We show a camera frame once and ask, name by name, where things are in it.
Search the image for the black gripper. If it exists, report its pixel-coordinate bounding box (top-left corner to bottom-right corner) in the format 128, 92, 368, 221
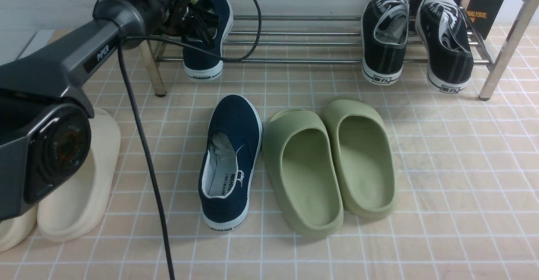
123, 0, 211, 37

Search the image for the navy slip-on shoe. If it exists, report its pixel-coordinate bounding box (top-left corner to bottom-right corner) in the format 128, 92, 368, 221
181, 0, 233, 82
198, 95, 263, 232

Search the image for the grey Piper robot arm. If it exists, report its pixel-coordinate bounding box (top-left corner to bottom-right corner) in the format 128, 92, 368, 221
0, 0, 190, 221

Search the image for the chrome metal shoe rack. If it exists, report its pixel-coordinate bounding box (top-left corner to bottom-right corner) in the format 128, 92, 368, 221
139, 0, 539, 101

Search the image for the green foam slipper left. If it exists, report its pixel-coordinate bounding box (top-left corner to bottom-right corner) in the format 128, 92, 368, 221
262, 109, 344, 239

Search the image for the green foam slipper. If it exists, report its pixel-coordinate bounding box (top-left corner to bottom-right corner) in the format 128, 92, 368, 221
321, 96, 396, 220
262, 109, 344, 239

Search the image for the black canvas sneaker left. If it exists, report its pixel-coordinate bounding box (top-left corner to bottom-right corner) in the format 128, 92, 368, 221
360, 0, 410, 86

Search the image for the black canvas sneaker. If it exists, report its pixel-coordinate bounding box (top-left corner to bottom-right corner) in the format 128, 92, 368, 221
415, 0, 474, 94
360, 0, 410, 86

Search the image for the cream foam slipper right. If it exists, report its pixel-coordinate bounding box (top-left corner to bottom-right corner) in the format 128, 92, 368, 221
37, 107, 121, 242

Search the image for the cream foam slipper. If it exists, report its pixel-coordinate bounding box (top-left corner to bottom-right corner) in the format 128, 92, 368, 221
0, 206, 38, 252
37, 107, 121, 242

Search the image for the green foam slipper right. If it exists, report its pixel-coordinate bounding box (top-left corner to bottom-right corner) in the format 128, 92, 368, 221
321, 96, 396, 220

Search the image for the cream foam slipper left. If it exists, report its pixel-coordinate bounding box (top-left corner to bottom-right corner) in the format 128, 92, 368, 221
0, 206, 38, 252

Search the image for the black canvas sneaker right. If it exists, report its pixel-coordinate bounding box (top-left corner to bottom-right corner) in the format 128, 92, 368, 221
415, 0, 474, 94

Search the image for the black book orange text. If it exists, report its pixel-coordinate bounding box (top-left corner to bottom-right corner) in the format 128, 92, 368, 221
404, 0, 508, 40

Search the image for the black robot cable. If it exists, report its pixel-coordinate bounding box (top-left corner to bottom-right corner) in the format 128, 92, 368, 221
93, 0, 262, 280

